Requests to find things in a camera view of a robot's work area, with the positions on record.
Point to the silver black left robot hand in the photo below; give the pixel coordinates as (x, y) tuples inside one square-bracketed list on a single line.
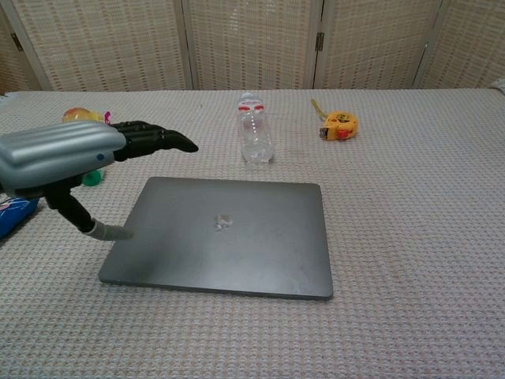
[(59, 150)]

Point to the silver grey laptop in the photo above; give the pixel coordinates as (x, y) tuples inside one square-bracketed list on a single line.
[(236, 252)]

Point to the orange yellow jelly cup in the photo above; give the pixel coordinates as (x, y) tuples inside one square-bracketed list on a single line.
[(77, 115)]

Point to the green plastic toy piece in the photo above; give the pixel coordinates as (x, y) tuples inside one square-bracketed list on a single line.
[(91, 178)]

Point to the pink plastic toy piece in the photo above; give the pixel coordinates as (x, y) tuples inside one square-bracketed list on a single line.
[(107, 117)]

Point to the blue snack package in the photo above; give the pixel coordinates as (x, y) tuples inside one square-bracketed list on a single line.
[(13, 215)]

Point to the woven folding screen panel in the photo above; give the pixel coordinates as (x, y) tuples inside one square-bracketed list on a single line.
[(102, 43), (473, 43), (252, 43), (375, 43), (12, 71)]

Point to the brass screen hinge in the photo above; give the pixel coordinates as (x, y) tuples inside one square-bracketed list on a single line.
[(319, 41), (16, 41)]

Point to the clear plastic water bottle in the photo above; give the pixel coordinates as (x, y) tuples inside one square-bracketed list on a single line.
[(255, 138)]

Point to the yellow tape measure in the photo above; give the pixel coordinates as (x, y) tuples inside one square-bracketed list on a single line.
[(341, 124)]

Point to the white cloth bundle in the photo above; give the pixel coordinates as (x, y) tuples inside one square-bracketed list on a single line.
[(499, 87)]

